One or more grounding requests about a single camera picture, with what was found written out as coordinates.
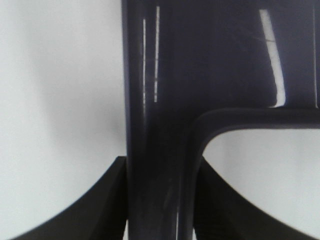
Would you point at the purple plastic dustpan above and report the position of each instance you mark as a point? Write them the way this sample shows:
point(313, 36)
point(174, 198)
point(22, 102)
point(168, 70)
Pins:
point(195, 69)

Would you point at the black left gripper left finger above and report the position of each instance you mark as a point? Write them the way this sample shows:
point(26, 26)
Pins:
point(100, 214)

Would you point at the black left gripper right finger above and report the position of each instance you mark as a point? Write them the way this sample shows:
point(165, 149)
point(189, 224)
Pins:
point(221, 213)

